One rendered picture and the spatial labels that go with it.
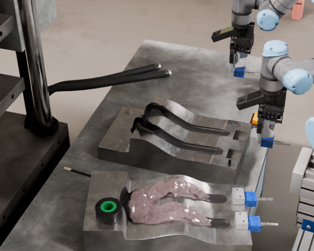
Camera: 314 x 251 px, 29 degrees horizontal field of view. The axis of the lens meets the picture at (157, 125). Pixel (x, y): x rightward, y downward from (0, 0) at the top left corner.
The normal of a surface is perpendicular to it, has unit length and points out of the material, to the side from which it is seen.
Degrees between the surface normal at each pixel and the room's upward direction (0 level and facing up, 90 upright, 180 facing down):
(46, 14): 90
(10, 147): 0
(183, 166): 90
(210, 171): 90
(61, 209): 0
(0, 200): 0
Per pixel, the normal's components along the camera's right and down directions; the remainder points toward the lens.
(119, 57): -0.01, -0.79
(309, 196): -0.40, 0.56
